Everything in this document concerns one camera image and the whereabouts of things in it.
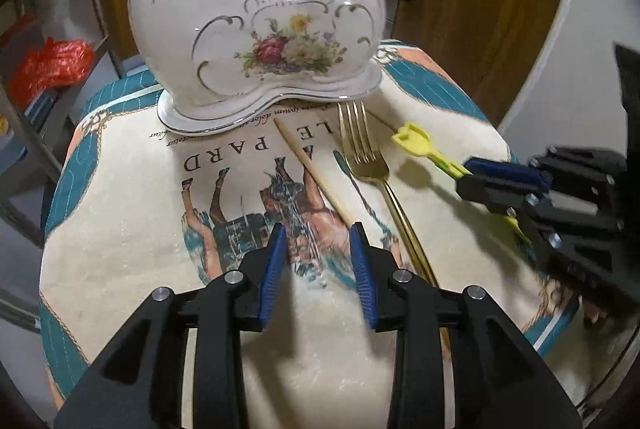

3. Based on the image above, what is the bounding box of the yellow green plastic fork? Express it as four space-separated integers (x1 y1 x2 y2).
392 121 533 249

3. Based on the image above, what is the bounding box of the gold fork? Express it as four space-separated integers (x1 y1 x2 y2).
337 100 452 350

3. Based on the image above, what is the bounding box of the wooden chopstick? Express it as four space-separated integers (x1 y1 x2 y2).
273 117 354 227

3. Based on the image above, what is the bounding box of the wooden kitchen cabinet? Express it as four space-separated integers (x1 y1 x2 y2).
393 0 561 124

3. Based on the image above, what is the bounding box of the printed horse table mat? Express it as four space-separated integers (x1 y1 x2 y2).
40 41 579 428

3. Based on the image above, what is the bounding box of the white floral ceramic utensil holder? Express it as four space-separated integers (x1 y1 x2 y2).
128 0 385 136

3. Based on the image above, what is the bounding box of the red plastic bag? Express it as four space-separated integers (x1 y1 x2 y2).
6 37 96 110

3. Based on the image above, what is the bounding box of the metal shelf rack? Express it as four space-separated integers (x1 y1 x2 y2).
0 0 126 335

